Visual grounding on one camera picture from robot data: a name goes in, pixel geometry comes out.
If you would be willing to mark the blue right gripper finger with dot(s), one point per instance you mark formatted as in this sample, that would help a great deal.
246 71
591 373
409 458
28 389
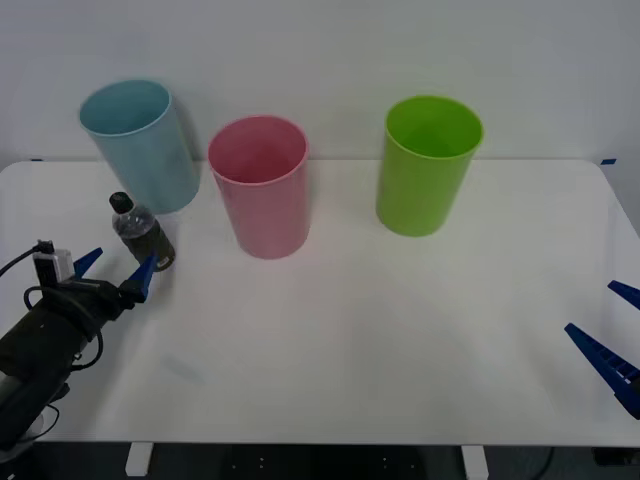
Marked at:
610 365
627 292

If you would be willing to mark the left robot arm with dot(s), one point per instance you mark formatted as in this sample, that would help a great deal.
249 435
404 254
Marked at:
30 345

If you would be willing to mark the green plastic bin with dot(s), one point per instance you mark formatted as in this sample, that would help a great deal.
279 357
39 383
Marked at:
420 195

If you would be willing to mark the pink plastic bin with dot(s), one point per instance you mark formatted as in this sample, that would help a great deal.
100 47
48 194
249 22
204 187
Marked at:
267 215

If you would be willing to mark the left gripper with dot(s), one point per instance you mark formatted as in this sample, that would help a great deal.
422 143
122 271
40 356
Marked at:
87 300

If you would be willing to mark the white table leg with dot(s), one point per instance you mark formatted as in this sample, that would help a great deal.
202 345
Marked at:
475 462
137 460

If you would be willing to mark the dark plastic bottle black cap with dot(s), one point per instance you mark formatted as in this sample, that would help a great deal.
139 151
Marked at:
142 235

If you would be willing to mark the pale blue plastic bin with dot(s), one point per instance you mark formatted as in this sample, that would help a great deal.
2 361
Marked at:
150 170

